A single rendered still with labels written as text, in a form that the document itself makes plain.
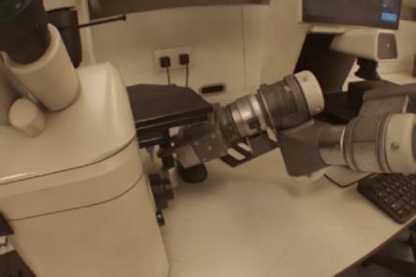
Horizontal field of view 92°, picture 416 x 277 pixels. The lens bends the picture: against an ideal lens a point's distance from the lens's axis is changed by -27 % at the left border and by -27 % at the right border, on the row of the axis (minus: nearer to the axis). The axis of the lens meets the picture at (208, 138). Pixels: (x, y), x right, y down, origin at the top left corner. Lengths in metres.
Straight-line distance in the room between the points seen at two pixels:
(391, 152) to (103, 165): 0.32
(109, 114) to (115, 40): 0.76
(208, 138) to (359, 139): 0.23
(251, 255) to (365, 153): 0.23
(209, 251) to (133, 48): 0.77
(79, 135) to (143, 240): 0.14
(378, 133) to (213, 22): 0.83
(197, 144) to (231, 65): 0.72
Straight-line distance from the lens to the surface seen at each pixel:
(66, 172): 0.24
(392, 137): 0.35
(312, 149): 0.43
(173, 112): 0.37
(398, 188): 0.60
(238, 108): 0.45
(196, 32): 1.04
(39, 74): 0.20
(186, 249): 0.44
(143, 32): 1.00
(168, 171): 0.52
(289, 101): 0.44
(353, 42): 0.73
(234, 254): 0.42
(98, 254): 0.31
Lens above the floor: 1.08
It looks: 27 degrees down
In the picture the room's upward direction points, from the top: 4 degrees counter-clockwise
